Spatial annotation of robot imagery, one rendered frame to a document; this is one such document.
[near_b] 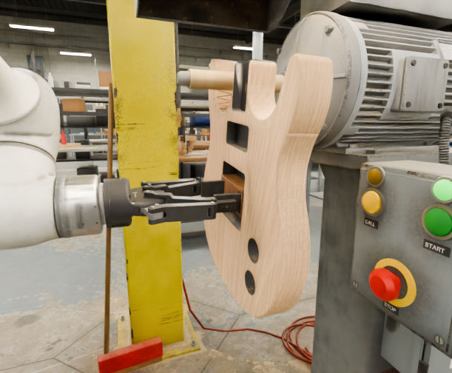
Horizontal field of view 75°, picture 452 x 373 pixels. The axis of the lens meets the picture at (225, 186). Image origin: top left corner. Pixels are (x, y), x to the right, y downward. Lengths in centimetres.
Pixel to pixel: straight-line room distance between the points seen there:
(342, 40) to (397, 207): 28
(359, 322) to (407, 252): 40
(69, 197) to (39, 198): 3
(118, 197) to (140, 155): 97
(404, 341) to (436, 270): 38
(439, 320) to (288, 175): 23
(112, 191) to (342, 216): 53
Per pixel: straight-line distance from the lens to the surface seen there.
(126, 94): 140
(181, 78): 53
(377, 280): 43
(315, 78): 35
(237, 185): 49
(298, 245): 39
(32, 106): 50
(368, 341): 80
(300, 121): 35
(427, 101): 64
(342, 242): 77
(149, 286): 160
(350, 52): 54
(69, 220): 45
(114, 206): 44
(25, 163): 48
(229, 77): 55
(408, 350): 77
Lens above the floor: 117
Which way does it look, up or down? 12 degrees down
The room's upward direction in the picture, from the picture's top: straight up
